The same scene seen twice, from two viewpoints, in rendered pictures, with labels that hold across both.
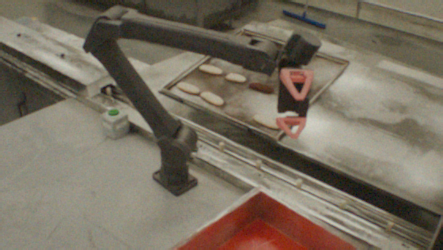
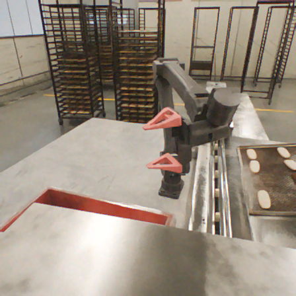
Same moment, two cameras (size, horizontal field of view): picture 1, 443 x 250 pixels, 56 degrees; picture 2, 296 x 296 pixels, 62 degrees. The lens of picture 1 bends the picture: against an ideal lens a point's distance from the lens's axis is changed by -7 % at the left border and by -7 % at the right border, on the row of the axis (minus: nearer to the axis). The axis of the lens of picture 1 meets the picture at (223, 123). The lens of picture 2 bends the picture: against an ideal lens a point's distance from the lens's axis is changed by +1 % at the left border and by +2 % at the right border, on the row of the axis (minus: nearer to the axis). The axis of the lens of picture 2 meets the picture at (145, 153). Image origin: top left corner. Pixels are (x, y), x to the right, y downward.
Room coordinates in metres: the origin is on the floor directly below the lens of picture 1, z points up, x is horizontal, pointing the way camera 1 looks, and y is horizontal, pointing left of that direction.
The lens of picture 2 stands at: (0.54, -0.59, 1.44)
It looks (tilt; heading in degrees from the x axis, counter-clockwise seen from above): 28 degrees down; 65
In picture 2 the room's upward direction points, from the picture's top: straight up
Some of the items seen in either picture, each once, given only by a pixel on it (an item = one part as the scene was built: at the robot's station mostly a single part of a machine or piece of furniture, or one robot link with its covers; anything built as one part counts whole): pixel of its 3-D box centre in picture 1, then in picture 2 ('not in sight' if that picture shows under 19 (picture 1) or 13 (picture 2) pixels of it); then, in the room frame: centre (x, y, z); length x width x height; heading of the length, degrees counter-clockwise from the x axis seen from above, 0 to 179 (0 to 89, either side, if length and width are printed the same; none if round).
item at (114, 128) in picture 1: (116, 126); (190, 151); (1.25, 0.36, 0.84); 0.08 x 0.08 x 0.11; 51
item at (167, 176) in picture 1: (174, 170); (172, 181); (1.00, 0.14, 0.86); 0.12 x 0.09 x 0.08; 45
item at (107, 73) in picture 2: not in sight; (104, 49); (2.33, 5.55, 0.89); 0.60 x 0.60 x 1.78; 54
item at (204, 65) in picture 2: not in sight; (203, 47); (4.86, 5.11, 0.89); 0.60 x 0.59 x 1.78; 141
